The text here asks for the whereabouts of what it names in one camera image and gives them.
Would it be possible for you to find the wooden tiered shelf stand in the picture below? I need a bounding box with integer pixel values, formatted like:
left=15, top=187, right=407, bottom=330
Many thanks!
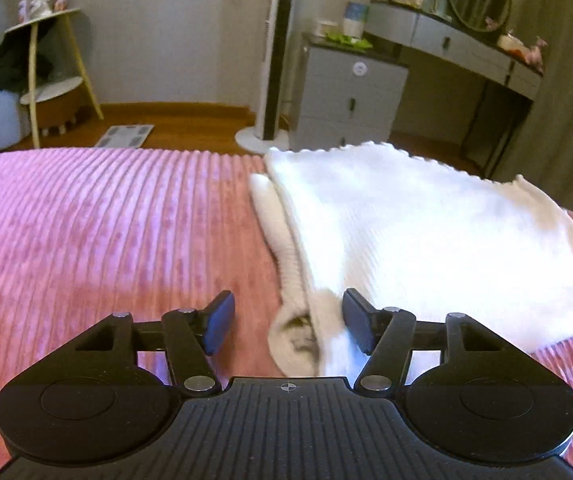
left=4, top=7, right=105, bottom=149

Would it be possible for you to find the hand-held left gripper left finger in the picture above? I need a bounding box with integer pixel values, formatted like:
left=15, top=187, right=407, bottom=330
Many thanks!
left=72, top=290, right=236, bottom=395

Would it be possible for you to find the white waste bin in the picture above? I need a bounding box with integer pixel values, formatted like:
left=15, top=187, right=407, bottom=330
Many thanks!
left=0, top=91, right=23, bottom=151

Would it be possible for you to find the grey-green curtain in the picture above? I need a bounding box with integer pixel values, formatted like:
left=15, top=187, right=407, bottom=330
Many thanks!
left=490, top=0, right=573, bottom=217

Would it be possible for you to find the grey bathroom scale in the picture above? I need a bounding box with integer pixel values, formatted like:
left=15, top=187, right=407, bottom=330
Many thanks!
left=97, top=125, right=155, bottom=149

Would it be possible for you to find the white tower fan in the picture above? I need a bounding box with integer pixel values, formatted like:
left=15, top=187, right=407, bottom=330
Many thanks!
left=235, top=0, right=300, bottom=154

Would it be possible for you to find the white ribbed sweater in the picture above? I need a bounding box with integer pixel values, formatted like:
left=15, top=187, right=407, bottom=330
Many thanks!
left=249, top=142, right=573, bottom=379

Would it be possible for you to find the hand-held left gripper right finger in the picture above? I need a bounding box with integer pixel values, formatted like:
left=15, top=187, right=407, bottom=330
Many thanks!
left=342, top=288, right=507, bottom=395

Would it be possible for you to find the brown round stool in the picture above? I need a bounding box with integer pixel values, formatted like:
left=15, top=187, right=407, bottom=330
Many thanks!
left=30, top=91, right=93, bottom=137

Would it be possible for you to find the green packet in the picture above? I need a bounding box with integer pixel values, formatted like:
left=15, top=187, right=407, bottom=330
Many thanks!
left=323, top=32, right=372, bottom=51

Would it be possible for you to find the black garment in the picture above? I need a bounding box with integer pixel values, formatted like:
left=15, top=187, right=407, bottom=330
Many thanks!
left=0, top=34, right=56, bottom=107

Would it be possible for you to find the grey vanity desk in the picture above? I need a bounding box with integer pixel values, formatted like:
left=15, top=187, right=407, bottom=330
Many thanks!
left=366, top=0, right=545, bottom=182

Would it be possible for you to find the grey nightstand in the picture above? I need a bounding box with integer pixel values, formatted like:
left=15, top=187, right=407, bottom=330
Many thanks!
left=293, top=34, right=410, bottom=152

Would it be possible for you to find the pink plush toy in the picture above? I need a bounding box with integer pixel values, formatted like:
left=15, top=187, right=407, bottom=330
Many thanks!
left=497, top=30, right=547, bottom=67

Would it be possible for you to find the pink ribbed blanket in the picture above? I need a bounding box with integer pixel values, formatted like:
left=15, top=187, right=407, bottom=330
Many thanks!
left=0, top=146, right=573, bottom=480

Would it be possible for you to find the blue and white container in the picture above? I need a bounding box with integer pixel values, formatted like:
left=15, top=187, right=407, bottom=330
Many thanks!
left=343, top=2, right=370, bottom=39

